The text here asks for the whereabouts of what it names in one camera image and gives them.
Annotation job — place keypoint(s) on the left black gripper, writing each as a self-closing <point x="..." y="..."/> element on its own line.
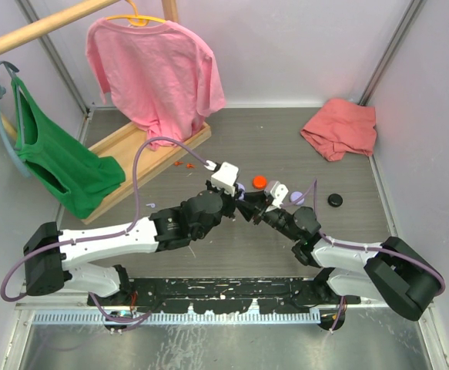
<point x="231" y="200"/>

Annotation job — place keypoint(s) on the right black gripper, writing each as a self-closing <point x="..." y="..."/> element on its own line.
<point x="252" y="199"/>

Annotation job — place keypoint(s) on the orange earbud case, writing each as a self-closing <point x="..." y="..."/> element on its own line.
<point x="259" y="182"/>

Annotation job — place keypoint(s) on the lilac earbud charging case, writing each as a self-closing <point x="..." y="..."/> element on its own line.
<point x="297" y="198"/>

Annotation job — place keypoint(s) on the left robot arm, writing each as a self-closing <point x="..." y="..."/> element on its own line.
<point x="71" y="263"/>

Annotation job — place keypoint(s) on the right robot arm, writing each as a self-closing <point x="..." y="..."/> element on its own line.
<point x="390" y="271"/>

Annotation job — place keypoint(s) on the wooden clothes rack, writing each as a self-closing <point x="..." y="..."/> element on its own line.
<point x="124" y="142"/>

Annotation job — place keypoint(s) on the salmon folded cloth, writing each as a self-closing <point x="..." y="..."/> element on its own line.
<point x="341" y="127"/>

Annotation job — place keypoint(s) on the pink t-shirt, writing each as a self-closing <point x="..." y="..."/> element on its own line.
<point x="164" y="78"/>

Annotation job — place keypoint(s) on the green tank top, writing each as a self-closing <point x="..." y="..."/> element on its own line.
<point x="75" y="176"/>

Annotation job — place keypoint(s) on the orange clothes hanger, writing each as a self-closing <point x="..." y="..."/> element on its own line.
<point x="135" y="18"/>

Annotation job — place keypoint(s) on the grey-blue clothes hanger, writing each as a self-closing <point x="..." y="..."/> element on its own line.
<point x="7" y="130"/>

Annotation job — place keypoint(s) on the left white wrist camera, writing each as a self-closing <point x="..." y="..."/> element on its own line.
<point x="224" y="176"/>

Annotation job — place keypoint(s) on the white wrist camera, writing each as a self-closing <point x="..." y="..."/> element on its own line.
<point x="275" y="193"/>
<point x="224" y="176"/>

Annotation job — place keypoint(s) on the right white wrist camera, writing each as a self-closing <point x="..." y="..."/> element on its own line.
<point x="275" y="193"/>

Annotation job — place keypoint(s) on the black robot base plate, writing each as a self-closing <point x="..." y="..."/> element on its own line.
<point x="281" y="295"/>

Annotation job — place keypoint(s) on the white slotted cable duct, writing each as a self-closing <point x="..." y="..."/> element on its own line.
<point x="253" y="317"/>

